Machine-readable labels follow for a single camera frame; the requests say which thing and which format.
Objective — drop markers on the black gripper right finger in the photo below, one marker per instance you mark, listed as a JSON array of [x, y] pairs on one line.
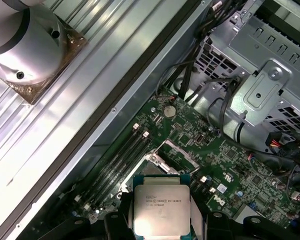
[[215, 225]]

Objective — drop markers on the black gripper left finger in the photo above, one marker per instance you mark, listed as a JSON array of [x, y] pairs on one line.
[[115, 225]]

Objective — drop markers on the silver CPU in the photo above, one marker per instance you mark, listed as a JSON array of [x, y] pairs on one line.
[[161, 207]]

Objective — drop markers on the black RAM slot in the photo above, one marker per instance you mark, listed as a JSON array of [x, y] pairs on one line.
[[115, 160], [126, 165]]

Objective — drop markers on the CPU socket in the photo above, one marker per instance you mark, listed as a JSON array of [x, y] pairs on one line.
[[146, 168]]

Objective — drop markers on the green motherboard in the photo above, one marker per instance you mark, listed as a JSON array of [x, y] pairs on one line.
[[190, 117]]

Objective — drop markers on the black power connector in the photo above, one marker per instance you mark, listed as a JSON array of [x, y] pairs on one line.
[[286, 140]]

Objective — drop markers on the round coin battery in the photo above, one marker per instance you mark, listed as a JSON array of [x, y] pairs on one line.
[[169, 110]]

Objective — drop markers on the black open PC case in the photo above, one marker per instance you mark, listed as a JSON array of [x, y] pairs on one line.
[[125, 100]]

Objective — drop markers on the metal drive cage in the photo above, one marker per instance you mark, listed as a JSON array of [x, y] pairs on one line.
[[265, 82]]

